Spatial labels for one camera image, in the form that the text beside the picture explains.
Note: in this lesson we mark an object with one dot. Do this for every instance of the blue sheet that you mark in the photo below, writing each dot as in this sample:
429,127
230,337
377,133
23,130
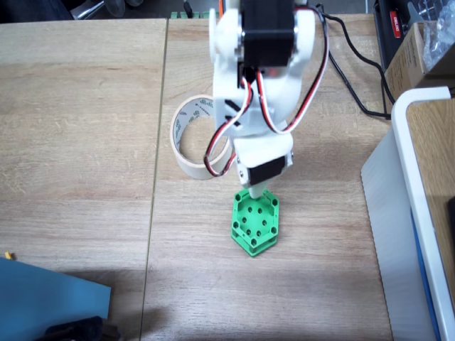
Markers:
49,302

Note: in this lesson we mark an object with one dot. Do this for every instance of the green hexagonal printed cage component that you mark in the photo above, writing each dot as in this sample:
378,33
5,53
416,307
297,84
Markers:
254,223

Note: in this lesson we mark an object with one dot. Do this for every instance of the small yellow piece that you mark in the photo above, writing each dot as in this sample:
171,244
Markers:
10,255

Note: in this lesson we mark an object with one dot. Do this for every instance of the brown cardboard box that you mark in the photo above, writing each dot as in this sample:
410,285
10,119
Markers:
405,60

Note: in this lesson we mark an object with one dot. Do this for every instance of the clear plastic bag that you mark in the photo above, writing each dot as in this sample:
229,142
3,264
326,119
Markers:
439,35

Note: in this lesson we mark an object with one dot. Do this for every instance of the beige tape roll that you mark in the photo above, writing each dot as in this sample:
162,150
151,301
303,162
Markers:
185,156

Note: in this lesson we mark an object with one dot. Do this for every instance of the black power supply unit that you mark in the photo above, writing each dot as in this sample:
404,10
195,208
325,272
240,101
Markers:
391,32

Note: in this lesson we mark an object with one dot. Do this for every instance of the white ribbed container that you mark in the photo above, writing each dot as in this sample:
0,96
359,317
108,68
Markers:
398,213

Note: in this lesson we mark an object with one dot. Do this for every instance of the green terminal block strip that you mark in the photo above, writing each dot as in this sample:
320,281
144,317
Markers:
188,15

